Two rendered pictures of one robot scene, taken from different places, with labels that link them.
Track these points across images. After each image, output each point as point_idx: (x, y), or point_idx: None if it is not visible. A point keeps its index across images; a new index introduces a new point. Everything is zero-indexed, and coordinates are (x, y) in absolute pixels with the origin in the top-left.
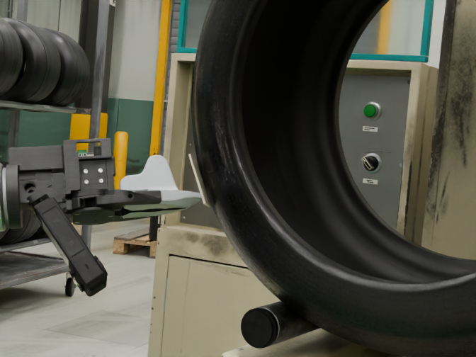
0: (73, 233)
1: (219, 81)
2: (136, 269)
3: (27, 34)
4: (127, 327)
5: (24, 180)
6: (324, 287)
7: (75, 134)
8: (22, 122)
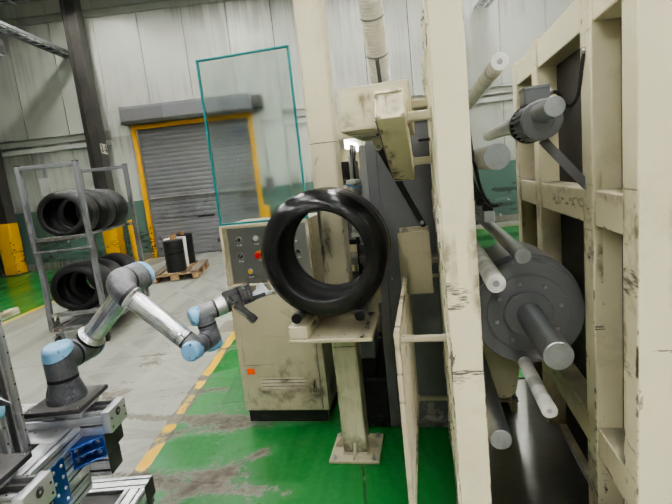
0: (246, 309)
1: (272, 260)
2: (168, 289)
3: (95, 196)
4: (181, 318)
5: (229, 299)
6: (311, 305)
7: None
8: None
